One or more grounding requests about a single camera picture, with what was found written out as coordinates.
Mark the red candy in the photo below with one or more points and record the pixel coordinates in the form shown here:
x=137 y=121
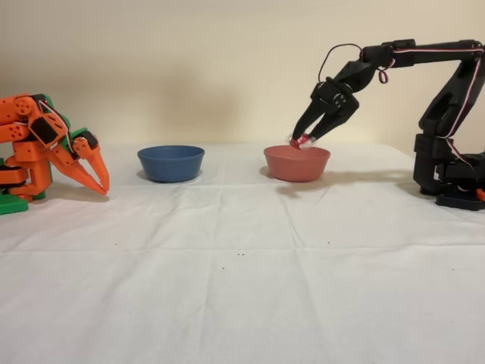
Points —
x=297 y=142

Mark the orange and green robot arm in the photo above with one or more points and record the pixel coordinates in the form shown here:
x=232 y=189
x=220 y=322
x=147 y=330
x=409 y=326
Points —
x=22 y=151

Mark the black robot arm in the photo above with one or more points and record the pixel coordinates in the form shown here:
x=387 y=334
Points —
x=435 y=57

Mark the red bowl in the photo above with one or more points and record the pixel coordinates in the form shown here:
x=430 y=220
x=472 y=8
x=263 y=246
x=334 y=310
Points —
x=297 y=165

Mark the blue bowl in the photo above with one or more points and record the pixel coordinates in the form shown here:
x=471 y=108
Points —
x=170 y=165

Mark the white cloth table cover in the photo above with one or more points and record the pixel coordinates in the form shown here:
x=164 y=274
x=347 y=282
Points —
x=227 y=265

